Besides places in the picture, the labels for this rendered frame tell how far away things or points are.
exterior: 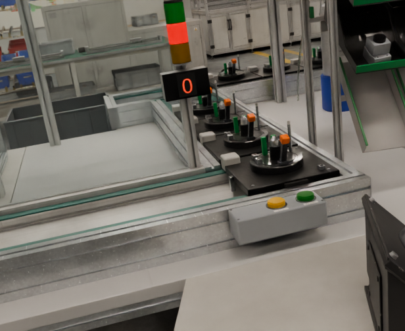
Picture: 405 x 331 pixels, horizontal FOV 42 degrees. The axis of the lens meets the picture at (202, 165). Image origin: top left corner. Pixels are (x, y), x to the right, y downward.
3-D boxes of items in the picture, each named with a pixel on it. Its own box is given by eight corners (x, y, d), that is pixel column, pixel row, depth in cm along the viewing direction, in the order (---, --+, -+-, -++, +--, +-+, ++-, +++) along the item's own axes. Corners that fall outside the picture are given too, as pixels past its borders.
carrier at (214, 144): (298, 150, 155) (295, 108, 151) (219, 166, 151) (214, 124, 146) (269, 131, 177) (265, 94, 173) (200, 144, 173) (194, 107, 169)
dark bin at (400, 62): (407, 67, 130) (413, 41, 125) (356, 74, 130) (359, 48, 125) (369, 12, 150) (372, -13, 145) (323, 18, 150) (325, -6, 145)
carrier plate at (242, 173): (340, 177, 131) (339, 169, 131) (248, 198, 127) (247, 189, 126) (300, 151, 154) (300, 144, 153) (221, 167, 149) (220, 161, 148)
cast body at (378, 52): (390, 66, 130) (394, 41, 125) (373, 69, 130) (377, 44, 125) (375, 48, 136) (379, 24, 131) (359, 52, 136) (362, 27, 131)
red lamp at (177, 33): (190, 41, 134) (187, 22, 132) (171, 44, 133) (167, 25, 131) (186, 40, 139) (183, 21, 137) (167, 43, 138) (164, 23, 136)
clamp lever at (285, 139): (288, 161, 133) (290, 137, 128) (281, 163, 133) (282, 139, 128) (283, 153, 136) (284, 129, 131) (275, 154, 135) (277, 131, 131)
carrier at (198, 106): (246, 115, 200) (242, 83, 196) (184, 127, 196) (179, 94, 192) (227, 104, 223) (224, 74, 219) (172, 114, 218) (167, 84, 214)
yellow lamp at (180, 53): (192, 61, 136) (190, 42, 134) (173, 64, 135) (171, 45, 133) (189, 59, 140) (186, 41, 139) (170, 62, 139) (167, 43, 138)
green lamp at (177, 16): (187, 22, 132) (185, 1, 131) (167, 24, 131) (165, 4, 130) (183, 20, 137) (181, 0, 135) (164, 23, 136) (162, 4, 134)
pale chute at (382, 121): (413, 146, 135) (418, 137, 131) (361, 153, 135) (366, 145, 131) (381, 58, 147) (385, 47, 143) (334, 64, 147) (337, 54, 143)
